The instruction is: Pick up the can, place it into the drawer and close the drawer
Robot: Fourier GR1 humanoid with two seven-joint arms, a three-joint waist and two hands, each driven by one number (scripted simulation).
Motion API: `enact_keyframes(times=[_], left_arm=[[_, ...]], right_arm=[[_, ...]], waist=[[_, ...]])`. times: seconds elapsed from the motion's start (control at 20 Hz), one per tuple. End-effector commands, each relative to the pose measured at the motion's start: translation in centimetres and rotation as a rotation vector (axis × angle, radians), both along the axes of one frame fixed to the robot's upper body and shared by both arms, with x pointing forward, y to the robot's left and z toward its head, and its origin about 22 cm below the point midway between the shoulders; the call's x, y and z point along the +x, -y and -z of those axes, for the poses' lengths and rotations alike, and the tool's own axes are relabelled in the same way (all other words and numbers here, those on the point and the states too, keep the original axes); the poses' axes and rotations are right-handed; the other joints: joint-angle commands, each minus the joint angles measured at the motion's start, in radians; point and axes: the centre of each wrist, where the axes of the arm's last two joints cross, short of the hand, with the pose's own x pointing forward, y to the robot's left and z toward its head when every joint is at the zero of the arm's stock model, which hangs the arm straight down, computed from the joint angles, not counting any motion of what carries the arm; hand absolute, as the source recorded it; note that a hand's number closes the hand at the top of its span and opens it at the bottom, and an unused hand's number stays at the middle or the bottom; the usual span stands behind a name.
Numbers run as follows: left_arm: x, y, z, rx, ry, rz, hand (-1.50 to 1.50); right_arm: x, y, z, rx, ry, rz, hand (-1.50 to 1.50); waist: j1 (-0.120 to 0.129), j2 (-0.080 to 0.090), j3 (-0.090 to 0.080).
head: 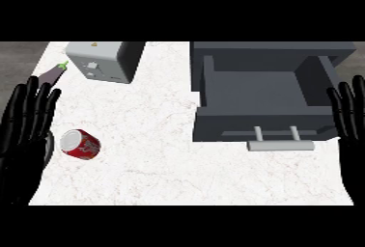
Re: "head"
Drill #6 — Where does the dark grey cabinet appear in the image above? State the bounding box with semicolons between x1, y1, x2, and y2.
188;41;357;95

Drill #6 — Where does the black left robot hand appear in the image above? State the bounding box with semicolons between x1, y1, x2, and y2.
0;75;61;206

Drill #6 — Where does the dark grey open drawer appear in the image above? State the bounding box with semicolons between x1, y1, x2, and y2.
190;55;344;143

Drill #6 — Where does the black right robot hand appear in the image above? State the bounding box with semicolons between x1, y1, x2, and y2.
324;74;365;206

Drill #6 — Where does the pale grey drawer handle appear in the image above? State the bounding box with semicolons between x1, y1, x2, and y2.
245;125;316;152

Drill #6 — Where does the grey toaster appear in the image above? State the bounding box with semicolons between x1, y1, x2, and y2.
63;41;146;85

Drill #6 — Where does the red soda can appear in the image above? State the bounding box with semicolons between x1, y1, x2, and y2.
58;128;101;161

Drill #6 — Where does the purple eggplant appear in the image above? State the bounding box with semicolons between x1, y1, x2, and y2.
36;60;69;88

